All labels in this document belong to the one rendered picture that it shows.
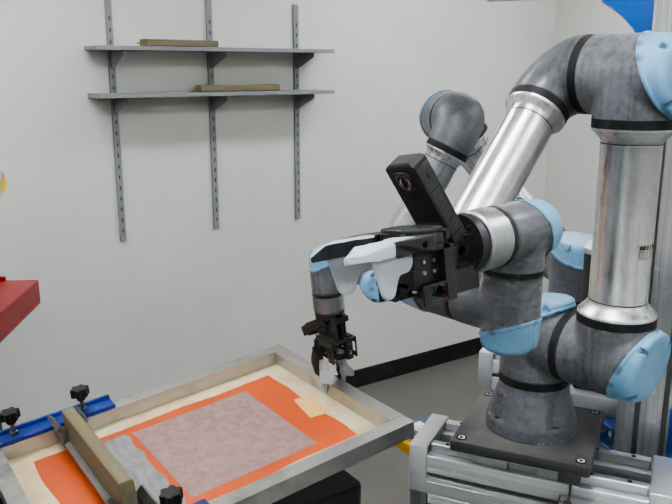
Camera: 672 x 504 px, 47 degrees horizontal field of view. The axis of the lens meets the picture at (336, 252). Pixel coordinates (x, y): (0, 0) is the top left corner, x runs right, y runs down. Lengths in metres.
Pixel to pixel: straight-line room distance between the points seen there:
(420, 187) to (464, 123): 0.81
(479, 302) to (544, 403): 0.36
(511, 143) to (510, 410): 0.45
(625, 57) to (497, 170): 0.23
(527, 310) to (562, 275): 0.78
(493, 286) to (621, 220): 0.27
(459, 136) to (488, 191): 0.53
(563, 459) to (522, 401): 0.11
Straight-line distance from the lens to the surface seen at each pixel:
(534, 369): 1.29
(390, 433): 1.69
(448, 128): 1.63
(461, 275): 0.88
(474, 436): 1.33
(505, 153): 1.13
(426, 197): 0.83
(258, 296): 4.11
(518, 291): 0.97
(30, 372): 3.78
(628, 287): 1.19
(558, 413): 1.33
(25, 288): 2.91
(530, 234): 0.95
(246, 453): 1.74
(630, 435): 1.51
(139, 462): 1.78
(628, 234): 1.17
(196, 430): 1.87
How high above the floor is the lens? 1.85
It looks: 13 degrees down
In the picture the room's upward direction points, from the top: straight up
